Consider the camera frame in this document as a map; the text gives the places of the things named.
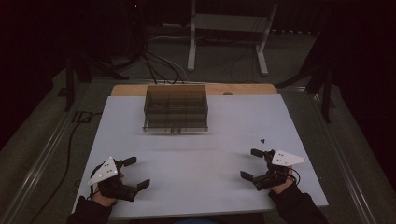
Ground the white metal stand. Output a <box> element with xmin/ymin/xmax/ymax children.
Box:
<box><xmin>186</xmin><ymin>0</ymin><xmax>278</xmax><ymax>77</ymax></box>

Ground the bundle of dark cables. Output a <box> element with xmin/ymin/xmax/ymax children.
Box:
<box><xmin>136</xmin><ymin>29</ymin><xmax>190</xmax><ymax>86</ymax></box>

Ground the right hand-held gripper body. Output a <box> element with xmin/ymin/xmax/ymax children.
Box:
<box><xmin>252</xmin><ymin>148</ymin><xmax>308</xmax><ymax>191</ymax></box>

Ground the person's left hand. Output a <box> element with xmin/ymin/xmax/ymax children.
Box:
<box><xmin>91</xmin><ymin>170</ymin><xmax>125</xmax><ymax>208</ymax></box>

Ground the transparent brown drawer box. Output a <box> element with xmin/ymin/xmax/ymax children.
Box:
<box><xmin>142</xmin><ymin>84</ymin><xmax>209</xmax><ymax>134</ymax></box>

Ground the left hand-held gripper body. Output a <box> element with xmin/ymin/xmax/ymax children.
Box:
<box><xmin>88</xmin><ymin>156</ymin><xmax>140</xmax><ymax>203</ymax></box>

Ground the black tripod stand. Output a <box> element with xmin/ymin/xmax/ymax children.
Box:
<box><xmin>275</xmin><ymin>46</ymin><xmax>339</xmax><ymax>124</ymax></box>
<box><xmin>64</xmin><ymin>54</ymin><xmax>130</xmax><ymax>113</ymax></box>

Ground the person's right hand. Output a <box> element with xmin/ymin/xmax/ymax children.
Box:
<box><xmin>263</xmin><ymin>154</ymin><xmax>295</xmax><ymax>196</ymax></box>

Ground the black floor cable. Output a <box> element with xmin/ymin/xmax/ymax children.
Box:
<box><xmin>29</xmin><ymin>111</ymin><xmax>104</xmax><ymax>224</ymax></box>

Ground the metal floor rail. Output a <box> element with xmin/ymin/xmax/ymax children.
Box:
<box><xmin>0</xmin><ymin>105</ymin><xmax>82</xmax><ymax>224</ymax></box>
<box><xmin>312</xmin><ymin>92</ymin><xmax>379</xmax><ymax>224</ymax></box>

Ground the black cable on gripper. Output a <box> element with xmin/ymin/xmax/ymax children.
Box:
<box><xmin>289</xmin><ymin>168</ymin><xmax>302</xmax><ymax>187</ymax></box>

